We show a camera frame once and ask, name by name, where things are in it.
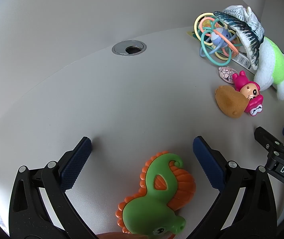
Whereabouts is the white and green plush toy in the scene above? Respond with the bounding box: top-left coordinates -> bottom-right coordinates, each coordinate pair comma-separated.
253,37 -> 284,101

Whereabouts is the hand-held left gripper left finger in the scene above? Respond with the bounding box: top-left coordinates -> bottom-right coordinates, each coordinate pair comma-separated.
8,136 -> 100,239

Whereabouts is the green and orange seahorse toy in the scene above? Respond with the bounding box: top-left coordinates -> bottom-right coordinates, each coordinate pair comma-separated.
116,151 -> 197,239

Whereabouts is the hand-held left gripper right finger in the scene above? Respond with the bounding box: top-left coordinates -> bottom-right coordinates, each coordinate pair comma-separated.
188,136 -> 279,239

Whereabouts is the white printed tag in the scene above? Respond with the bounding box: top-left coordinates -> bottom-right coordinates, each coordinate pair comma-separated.
232,52 -> 252,71

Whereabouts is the brown bun toy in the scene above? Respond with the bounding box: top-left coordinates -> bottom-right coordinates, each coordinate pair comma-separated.
215,85 -> 249,119

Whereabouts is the silver desk cable grommet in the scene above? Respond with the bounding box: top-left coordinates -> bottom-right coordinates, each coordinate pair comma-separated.
111,40 -> 147,56

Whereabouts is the white and navy plush fish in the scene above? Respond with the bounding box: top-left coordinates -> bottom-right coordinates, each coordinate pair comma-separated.
213,5 -> 265,71

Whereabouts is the pink doll figure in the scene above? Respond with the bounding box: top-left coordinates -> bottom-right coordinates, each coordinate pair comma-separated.
232,70 -> 265,117

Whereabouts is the pastel ring rattle toy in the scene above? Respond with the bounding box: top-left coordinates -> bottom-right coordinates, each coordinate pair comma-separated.
194,12 -> 239,65

